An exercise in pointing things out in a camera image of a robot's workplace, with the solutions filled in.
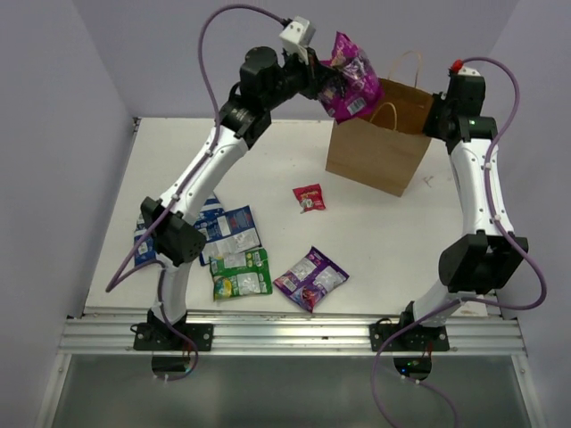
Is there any magenta snack bag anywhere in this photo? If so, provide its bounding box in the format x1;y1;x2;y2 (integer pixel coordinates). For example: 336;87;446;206
319;31;385;123

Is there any small red snack packet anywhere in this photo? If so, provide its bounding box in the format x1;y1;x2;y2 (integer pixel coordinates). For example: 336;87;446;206
293;184;327;213

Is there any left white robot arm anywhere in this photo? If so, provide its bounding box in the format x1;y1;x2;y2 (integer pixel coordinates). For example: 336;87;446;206
141;46;344;350

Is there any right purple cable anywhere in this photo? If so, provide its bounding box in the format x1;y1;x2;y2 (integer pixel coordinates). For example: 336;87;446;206
372;56;548;428

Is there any purple snack bag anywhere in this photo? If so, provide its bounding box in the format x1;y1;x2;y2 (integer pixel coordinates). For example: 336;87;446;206
272;246;350;313

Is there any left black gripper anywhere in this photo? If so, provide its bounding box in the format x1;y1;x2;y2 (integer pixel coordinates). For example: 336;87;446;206
261;43;335;111

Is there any dark blue snack bag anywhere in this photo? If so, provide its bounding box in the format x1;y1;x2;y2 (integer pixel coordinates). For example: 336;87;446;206
195;205;261;266

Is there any purple cable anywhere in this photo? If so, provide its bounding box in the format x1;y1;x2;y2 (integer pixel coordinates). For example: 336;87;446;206
372;56;548;428
104;4;291;381

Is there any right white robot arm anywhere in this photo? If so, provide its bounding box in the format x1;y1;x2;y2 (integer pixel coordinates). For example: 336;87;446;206
397;67;528;350

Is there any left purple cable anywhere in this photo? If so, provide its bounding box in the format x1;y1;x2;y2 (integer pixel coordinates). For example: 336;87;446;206
104;4;291;381

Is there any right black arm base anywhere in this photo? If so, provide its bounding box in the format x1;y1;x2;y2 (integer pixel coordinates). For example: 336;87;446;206
368;317;451;381

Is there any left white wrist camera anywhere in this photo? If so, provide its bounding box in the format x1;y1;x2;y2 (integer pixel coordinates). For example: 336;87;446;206
279;16;316;52

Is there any aluminium front rail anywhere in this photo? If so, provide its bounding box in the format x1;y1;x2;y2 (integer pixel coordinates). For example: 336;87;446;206
58;311;525;357

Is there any blue white snack bag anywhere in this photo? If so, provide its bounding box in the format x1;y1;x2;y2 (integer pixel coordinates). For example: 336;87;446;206
134;193;224;267

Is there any brown paper bag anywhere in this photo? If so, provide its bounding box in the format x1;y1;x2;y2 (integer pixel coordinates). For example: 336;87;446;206
325;76;433;197

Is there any green snack bag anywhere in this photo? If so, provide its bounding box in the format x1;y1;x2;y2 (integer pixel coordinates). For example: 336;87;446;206
209;247;273;300

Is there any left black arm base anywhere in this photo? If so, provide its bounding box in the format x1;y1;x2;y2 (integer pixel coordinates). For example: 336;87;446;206
129;310;214;382

